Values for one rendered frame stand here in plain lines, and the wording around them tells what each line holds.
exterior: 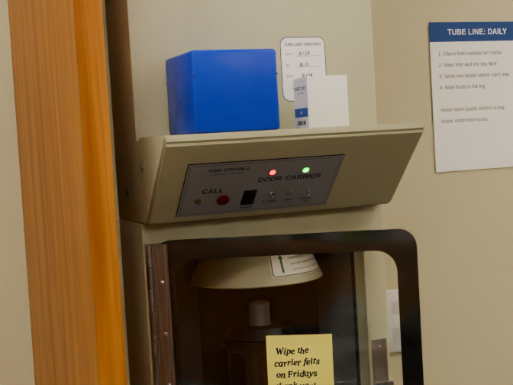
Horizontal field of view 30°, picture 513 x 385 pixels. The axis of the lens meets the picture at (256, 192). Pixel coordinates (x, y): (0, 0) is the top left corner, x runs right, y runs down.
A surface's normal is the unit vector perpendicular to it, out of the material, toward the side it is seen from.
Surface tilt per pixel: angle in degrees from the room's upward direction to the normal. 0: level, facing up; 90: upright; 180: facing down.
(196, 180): 135
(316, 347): 90
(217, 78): 90
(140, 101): 90
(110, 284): 90
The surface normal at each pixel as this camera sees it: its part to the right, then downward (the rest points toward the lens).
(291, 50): 0.37, 0.03
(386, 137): 0.30, 0.73
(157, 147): -0.93, 0.07
